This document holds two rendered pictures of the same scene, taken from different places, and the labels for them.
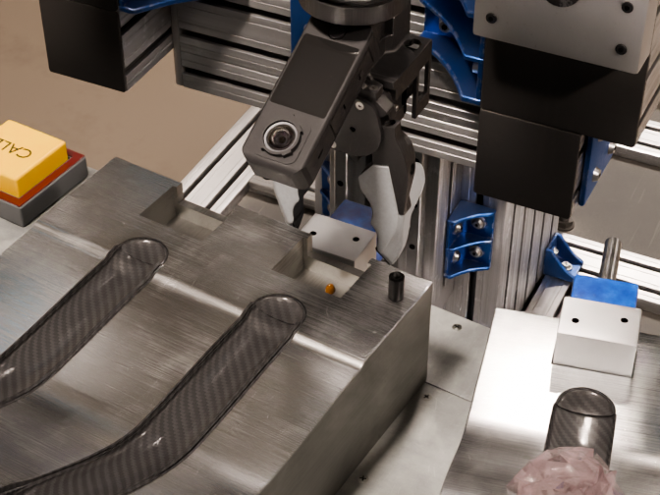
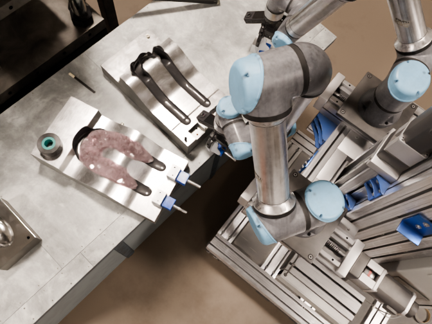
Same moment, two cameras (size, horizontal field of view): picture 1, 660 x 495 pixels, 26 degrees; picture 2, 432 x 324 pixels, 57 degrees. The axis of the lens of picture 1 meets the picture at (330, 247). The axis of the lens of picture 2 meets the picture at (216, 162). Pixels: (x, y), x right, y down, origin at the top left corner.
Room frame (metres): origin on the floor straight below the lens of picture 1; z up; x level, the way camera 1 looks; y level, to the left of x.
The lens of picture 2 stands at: (0.79, -0.57, 2.28)
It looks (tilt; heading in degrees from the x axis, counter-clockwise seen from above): 71 degrees down; 88
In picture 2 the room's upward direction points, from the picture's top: 15 degrees clockwise
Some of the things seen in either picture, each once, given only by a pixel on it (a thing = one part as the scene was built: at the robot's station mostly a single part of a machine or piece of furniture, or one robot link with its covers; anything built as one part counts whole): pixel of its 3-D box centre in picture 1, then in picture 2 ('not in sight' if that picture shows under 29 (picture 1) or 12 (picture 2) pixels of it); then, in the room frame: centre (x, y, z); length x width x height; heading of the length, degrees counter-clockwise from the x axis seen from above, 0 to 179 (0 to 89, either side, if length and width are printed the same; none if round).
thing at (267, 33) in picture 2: not in sight; (272, 24); (0.90, 0.48, 0.99); 0.09 x 0.08 x 0.12; 169
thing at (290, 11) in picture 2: not in sight; (301, 13); (0.98, 0.43, 1.14); 0.11 x 0.11 x 0.08; 71
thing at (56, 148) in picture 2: not in sight; (49, 144); (0.22, -0.19, 0.93); 0.08 x 0.08 x 0.04
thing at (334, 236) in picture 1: (363, 228); (222, 150); (0.83, -0.03, 0.83); 0.13 x 0.05 x 0.05; 153
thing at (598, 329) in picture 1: (602, 302); (184, 179); (0.71, -0.18, 0.86); 0.13 x 0.05 x 0.05; 165
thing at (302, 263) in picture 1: (323, 285); (196, 132); (0.71, 0.00, 0.87); 0.05 x 0.05 x 0.04; 58
